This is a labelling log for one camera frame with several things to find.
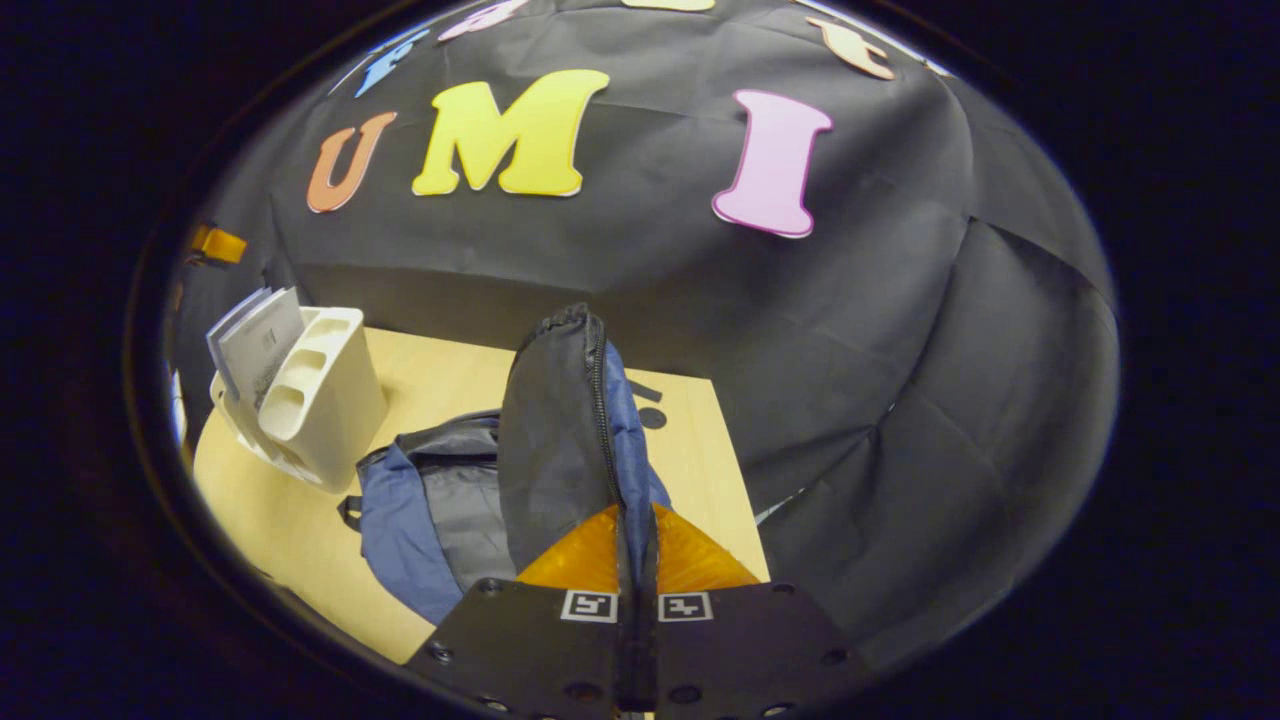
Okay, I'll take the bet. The cream plastic bookshelf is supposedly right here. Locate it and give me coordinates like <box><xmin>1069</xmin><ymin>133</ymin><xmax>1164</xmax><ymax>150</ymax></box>
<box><xmin>208</xmin><ymin>305</ymin><xmax>389</xmax><ymax>494</ymax></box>

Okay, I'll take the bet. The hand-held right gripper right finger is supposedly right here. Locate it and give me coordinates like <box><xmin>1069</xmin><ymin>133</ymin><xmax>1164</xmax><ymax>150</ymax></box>
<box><xmin>643</xmin><ymin>502</ymin><xmax>873</xmax><ymax>720</ymax></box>

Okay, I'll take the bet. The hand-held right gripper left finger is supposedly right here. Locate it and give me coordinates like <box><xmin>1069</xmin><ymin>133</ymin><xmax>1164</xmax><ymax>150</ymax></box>
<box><xmin>403</xmin><ymin>503</ymin><xmax>643</xmax><ymax>720</ymax></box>

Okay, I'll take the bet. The blue schoolbag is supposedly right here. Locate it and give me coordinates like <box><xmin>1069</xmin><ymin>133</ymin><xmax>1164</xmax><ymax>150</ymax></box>
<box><xmin>338</xmin><ymin>303</ymin><xmax>673</xmax><ymax>627</ymax></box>

